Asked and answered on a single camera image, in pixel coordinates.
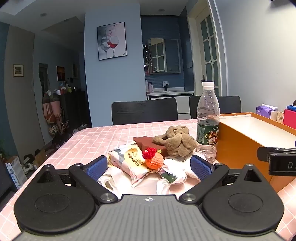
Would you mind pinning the dark wooden cabinet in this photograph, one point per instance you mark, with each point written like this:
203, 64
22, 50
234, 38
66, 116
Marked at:
76, 109

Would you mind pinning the black dining chair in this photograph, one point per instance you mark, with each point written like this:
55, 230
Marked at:
143, 113
229, 104

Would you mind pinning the black faucet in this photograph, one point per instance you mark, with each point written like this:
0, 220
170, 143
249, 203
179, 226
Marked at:
165, 86

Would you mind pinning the brown plush toy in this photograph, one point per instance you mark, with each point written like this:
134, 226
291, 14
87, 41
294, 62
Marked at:
178, 141

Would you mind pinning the small dark green object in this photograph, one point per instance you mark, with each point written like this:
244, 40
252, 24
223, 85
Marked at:
168, 178

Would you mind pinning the wavy wall mirror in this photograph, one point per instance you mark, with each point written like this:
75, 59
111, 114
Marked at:
44, 77

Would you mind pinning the pink wrapped bouquets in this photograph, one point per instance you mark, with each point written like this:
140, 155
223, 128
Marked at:
52, 111

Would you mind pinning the small framed landscape picture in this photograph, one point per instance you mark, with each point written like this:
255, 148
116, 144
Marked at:
18, 70

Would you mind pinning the white box with round grille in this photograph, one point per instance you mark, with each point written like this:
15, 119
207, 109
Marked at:
278, 116

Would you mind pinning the pink checked tablecloth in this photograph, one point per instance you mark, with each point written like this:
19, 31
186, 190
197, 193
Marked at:
92, 139

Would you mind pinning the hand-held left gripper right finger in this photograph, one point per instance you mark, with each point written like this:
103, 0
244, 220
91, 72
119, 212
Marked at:
200, 167

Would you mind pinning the purple tissue pack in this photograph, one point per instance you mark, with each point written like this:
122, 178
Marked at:
266, 111

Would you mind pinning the red gift box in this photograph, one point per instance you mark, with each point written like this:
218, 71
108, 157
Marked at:
290, 119

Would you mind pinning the orange cardboard box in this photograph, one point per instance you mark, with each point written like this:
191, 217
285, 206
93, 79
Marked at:
238, 143

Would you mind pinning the narrow framed picture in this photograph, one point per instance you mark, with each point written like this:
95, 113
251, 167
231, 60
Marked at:
75, 71

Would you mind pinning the dark framed picture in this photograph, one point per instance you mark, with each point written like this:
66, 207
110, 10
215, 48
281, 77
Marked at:
60, 73

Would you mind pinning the framed wall mirror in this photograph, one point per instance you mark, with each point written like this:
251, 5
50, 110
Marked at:
168, 55

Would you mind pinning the white wet wipes packet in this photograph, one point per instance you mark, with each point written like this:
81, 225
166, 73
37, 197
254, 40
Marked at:
129, 160

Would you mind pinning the brown cardboard floor box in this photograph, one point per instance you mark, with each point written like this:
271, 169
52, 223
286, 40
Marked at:
42, 155

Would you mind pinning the clear plastic water bottle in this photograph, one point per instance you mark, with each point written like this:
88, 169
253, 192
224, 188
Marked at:
207, 111

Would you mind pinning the white cloth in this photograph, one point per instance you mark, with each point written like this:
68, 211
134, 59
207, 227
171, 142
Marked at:
178, 166

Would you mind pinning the red-brown sponge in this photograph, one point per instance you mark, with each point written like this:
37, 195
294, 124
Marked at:
144, 141

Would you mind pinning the white floor carton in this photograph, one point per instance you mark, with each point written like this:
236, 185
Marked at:
16, 172

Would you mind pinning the pink lotion bottle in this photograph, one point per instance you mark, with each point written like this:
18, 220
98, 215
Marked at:
151, 87

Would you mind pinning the white lotion bottle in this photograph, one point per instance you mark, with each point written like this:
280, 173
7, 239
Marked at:
146, 86

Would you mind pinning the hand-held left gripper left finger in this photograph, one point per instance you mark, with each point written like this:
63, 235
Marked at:
97, 167

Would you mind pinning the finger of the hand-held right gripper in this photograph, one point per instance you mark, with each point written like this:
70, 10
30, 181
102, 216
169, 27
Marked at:
268, 154

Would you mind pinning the framed wine glass picture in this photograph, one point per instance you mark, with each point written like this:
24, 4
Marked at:
112, 41

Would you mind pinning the blue plastic wrapper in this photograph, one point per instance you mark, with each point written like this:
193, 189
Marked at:
291, 107

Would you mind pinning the orange crochet toy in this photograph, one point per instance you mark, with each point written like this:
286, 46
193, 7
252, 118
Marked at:
153, 162

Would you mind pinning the white glazed door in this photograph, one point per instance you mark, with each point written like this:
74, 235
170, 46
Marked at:
208, 58

